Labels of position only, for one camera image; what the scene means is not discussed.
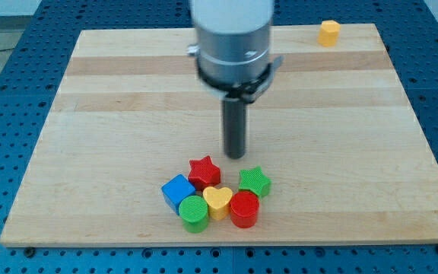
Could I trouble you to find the green star block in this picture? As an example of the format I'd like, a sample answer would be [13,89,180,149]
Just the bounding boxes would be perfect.
[239,166,271,199]

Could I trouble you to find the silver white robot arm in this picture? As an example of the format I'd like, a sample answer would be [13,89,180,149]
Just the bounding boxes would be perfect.
[188,0,283,159]

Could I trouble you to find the wooden board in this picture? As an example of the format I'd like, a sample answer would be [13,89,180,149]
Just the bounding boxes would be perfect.
[0,23,438,248]

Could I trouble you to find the blue cube block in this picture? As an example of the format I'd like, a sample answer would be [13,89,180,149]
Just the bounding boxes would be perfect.
[161,174,196,215]

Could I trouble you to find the red star block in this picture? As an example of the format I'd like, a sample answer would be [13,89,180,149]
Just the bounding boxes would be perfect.
[188,155,221,191]

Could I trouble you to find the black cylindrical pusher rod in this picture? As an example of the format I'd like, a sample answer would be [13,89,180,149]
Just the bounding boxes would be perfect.
[221,100,247,159]

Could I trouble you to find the yellow hexagon block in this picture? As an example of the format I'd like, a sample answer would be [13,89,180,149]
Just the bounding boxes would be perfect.
[317,20,341,47]

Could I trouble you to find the yellow heart block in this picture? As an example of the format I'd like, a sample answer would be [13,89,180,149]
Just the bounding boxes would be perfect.
[202,186,233,221]

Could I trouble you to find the green cylinder block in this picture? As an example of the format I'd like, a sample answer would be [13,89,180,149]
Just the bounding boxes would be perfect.
[179,195,208,233]

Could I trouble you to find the red cylinder block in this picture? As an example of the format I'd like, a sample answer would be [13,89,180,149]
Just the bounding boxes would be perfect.
[230,191,260,228]

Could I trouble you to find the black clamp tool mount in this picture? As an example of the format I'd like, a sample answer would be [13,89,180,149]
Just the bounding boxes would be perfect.
[195,56,283,104]

